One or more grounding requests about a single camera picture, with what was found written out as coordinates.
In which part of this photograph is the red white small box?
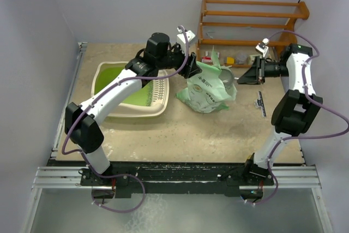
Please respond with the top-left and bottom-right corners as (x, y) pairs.
(201, 57), (213, 64)

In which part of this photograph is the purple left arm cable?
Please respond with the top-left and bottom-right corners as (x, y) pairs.
(61, 27), (191, 213)

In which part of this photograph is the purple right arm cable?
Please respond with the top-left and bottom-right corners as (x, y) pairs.
(245, 30), (349, 206)

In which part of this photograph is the black white bag sealing strip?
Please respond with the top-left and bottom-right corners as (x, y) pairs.
(255, 91), (267, 118)

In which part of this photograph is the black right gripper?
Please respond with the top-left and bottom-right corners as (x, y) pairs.
(238, 55), (290, 85)

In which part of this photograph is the wooden shelf rack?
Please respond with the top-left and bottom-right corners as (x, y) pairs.
(196, 0), (310, 61)

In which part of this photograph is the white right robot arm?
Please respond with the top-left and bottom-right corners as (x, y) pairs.
(237, 44), (323, 184)

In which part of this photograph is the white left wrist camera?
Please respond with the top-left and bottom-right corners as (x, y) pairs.
(176, 26), (197, 53)

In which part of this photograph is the green white carton box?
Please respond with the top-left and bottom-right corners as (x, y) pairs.
(246, 54), (259, 65)

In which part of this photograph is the silver metal scoop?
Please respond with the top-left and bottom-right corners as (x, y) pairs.
(219, 68), (234, 88)

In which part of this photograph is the beige green litter box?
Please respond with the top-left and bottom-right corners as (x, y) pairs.
(91, 61), (170, 119)

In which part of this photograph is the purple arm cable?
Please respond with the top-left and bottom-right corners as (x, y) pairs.
(245, 30), (349, 206)
(61, 27), (191, 213)

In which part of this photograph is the grey round container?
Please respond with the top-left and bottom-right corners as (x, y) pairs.
(235, 52), (248, 64)

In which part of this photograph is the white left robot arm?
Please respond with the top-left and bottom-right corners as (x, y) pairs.
(64, 26), (202, 185)

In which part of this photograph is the green cat litter bag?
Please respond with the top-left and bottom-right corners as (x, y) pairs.
(176, 58), (237, 113)

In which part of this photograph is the yellow small block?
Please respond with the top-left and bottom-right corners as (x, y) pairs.
(225, 57), (235, 65)

